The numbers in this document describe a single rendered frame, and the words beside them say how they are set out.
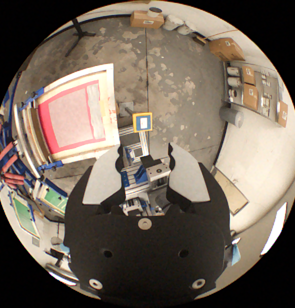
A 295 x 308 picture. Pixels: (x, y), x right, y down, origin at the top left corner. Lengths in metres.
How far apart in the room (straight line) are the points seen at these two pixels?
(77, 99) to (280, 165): 3.62
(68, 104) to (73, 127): 0.16
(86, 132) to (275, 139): 3.39
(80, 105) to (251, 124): 3.30
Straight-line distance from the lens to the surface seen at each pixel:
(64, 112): 0.72
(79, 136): 0.71
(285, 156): 3.17
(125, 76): 1.64
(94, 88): 0.65
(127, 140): 1.52
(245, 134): 3.22
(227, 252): 0.51
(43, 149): 0.83
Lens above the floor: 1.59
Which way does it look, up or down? 53 degrees down
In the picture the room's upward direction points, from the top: 149 degrees clockwise
